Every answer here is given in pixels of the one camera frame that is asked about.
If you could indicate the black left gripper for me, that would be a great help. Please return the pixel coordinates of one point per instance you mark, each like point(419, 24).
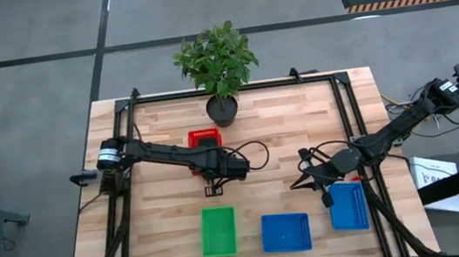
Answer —
point(227, 168)

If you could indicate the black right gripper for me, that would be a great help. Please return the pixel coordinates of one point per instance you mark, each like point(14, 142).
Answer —
point(347, 160)

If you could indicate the green plastic basket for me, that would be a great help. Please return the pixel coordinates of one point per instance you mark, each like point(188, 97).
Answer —
point(218, 233)

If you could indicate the blue plastic basket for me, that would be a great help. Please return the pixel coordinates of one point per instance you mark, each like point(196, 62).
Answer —
point(351, 210)
point(286, 232)

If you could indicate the red plastic basket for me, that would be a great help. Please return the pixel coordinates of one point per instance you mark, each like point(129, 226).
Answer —
point(204, 134)

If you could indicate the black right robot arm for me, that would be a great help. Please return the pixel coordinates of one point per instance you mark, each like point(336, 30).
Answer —
point(396, 127)

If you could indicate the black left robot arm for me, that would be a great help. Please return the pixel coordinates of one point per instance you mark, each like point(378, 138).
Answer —
point(162, 152)

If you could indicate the white cardboard box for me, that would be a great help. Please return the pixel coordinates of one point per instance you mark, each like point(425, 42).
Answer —
point(430, 174)

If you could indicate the potted tree in black pot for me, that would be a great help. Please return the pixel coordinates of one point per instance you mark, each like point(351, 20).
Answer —
point(217, 64)

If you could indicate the black aluminium rig frame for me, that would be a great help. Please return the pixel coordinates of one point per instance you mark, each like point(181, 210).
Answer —
point(155, 98)

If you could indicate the black table edge mount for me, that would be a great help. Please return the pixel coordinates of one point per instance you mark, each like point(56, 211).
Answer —
point(84, 178)

